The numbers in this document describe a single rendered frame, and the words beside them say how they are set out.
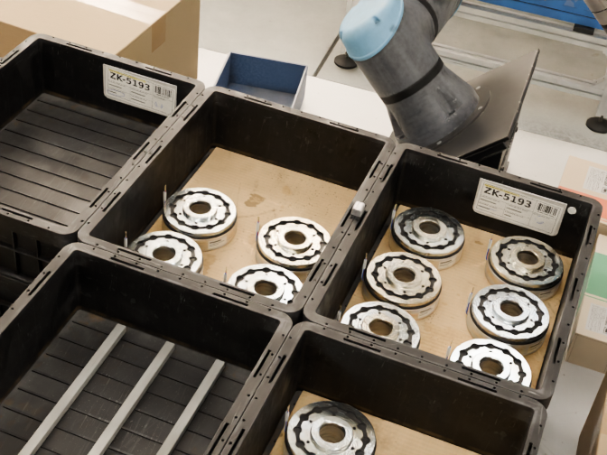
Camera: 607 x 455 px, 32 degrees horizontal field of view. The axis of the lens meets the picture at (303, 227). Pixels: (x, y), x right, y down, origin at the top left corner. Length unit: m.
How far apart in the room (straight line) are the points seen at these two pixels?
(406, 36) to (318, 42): 1.93
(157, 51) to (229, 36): 1.73
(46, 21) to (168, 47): 0.22
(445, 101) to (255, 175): 0.33
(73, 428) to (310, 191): 0.54
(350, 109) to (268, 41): 1.59
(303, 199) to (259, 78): 0.50
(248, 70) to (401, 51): 0.43
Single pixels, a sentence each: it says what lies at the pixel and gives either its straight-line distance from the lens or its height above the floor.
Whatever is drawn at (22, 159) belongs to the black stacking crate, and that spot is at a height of 0.83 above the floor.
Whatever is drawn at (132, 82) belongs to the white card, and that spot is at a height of 0.90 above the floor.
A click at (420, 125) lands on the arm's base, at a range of 1.68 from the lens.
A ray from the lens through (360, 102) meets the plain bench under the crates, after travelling 2.02.
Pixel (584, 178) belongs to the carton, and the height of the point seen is 0.77.
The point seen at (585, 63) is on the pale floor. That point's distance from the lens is 3.76.
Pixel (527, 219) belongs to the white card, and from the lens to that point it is 1.53.
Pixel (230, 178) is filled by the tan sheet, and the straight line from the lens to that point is 1.58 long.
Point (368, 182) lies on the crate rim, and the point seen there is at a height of 0.93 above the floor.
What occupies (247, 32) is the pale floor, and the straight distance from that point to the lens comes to 3.60.
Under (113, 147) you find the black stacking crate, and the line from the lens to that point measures 1.64.
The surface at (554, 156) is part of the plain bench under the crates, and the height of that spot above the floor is 0.70.
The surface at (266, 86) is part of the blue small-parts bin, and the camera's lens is 2.01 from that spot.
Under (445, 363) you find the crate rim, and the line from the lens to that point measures 1.21.
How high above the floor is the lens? 1.80
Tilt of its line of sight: 40 degrees down
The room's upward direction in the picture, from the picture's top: 7 degrees clockwise
